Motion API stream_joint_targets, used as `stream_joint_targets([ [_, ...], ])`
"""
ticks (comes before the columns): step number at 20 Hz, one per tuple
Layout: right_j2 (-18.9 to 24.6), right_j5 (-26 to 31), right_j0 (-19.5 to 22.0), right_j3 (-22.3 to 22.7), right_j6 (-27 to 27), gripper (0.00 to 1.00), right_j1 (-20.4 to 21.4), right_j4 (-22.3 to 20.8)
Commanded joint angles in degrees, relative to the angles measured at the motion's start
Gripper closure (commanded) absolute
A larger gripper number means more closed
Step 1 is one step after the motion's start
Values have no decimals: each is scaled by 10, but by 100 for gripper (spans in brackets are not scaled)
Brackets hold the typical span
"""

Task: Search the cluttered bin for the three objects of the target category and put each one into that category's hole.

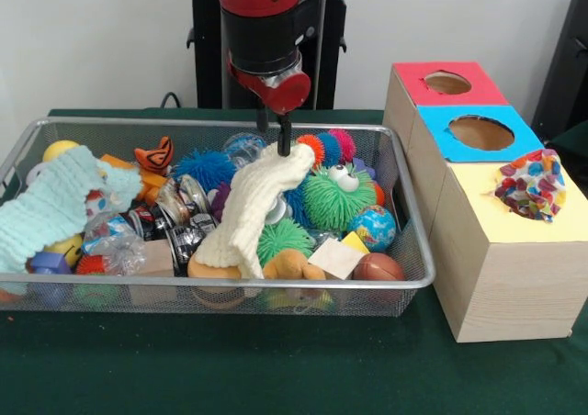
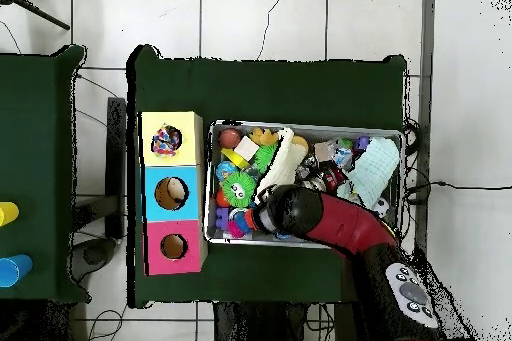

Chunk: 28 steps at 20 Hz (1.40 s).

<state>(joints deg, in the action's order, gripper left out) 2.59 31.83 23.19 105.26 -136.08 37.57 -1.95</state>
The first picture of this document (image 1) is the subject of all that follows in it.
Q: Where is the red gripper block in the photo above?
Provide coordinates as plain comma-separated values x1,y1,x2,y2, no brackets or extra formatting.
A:
227,51,312,156

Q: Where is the cream waffle cloth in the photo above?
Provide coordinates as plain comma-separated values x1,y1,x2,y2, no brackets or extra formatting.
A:
192,140,317,281

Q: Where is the small green spiky ball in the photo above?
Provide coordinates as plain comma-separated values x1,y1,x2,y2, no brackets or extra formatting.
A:
256,218,314,267

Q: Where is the mint green waffle cloth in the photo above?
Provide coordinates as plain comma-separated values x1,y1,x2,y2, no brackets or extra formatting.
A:
0,147,143,297

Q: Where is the multicoloured heart print cloth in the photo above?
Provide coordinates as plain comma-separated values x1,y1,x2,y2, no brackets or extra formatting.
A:
493,148,567,223

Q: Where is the wooden box with three holes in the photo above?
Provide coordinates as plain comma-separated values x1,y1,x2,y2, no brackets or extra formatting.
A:
382,60,588,343

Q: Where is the blue spiky ball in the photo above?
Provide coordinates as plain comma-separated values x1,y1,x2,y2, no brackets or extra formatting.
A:
173,148,238,191

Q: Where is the orange tiger plush toy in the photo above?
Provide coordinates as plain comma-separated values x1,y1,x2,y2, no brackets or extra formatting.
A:
133,135,175,177

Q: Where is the globe print ball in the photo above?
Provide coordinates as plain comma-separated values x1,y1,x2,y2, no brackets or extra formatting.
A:
347,205,397,252

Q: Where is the brown toy football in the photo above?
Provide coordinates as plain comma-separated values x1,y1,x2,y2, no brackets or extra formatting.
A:
352,252,406,281

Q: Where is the yellow ball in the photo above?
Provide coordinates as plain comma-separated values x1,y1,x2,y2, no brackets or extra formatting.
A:
42,140,82,162

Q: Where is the dark green table cloth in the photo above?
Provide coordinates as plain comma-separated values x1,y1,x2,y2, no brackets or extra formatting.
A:
546,121,588,168
0,107,588,415

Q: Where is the black upright panel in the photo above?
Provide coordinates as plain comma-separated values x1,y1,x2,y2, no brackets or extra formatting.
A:
532,0,588,134

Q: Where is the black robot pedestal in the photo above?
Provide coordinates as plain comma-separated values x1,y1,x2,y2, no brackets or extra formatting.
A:
176,0,371,111

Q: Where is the shallow wire mesh bin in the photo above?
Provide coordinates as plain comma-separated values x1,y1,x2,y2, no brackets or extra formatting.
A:
0,116,436,319

